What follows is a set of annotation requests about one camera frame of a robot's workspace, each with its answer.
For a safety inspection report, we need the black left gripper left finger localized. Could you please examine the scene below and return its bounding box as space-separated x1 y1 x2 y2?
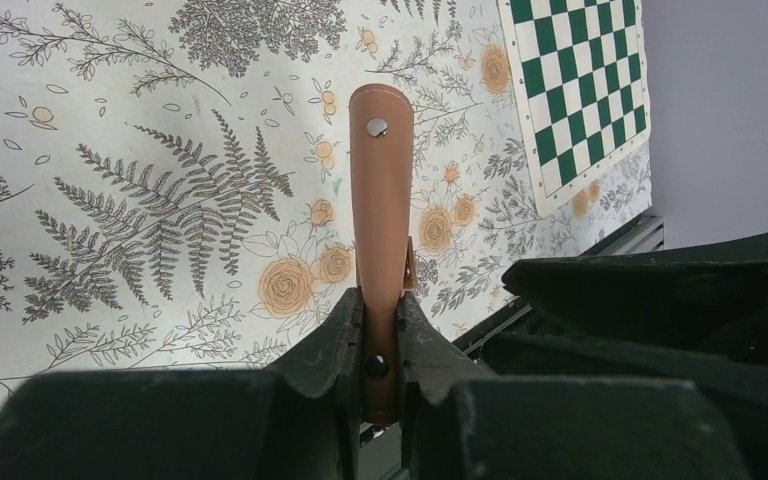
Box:
0 288 363 479

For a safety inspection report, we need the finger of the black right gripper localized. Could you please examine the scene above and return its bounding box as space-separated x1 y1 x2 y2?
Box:
483 233 768 479

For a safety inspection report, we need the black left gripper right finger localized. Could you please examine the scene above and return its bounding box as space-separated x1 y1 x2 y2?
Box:
396 293 750 479

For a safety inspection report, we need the floral tablecloth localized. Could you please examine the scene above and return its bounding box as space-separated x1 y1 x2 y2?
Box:
0 1 651 411

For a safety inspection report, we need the green white chessboard mat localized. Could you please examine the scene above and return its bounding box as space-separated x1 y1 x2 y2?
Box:
498 0 651 215

